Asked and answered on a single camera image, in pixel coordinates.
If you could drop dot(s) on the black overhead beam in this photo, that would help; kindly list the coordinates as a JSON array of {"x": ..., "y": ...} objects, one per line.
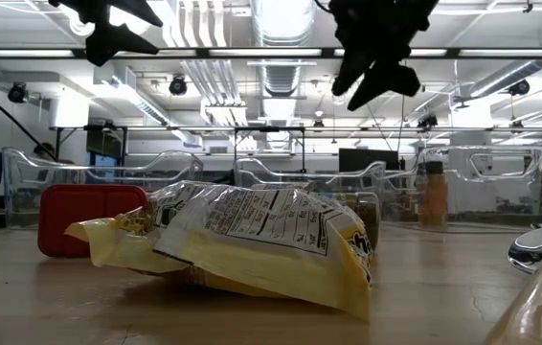
[{"x": 201, "y": 52}]

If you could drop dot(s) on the dark wall screen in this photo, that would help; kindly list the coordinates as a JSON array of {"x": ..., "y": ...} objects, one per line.
[{"x": 103, "y": 144}]

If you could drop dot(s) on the orange spice bottle black cap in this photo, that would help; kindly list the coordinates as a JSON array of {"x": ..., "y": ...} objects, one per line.
[{"x": 434, "y": 196}]

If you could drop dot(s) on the black ceiling spotlight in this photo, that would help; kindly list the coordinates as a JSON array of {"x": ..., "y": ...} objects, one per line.
[
  {"x": 428, "y": 121},
  {"x": 17, "y": 92},
  {"x": 177, "y": 85},
  {"x": 520, "y": 87}
]

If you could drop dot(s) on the green-label spice jar black cap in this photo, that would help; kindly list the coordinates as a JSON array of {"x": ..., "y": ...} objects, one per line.
[{"x": 369, "y": 215}]

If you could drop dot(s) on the clear plastic bin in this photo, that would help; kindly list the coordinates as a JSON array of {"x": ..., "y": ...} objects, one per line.
[
  {"x": 300, "y": 177},
  {"x": 22, "y": 191},
  {"x": 491, "y": 206}
]

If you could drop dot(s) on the person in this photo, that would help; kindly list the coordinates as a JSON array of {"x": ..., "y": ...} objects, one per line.
[{"x": 45, "y": 151}]

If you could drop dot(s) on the red plastic container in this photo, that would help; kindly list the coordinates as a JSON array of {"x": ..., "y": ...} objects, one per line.
[{"x": 84, "y": 215}]

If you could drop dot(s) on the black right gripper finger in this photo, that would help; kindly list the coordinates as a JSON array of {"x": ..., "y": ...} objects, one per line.
[
  {"x": 354, "y": 72},
  {"x": 393, "y": 81}
]

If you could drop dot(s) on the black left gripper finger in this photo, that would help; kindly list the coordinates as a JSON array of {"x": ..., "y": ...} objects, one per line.
[
  {"x": 137, "y": 12},
  {"x": 108, "y": 45}
]

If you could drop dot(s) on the silver ventilation duct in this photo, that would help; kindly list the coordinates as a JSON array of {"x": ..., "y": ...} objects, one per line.
[{"x": 283, "y": 24}]

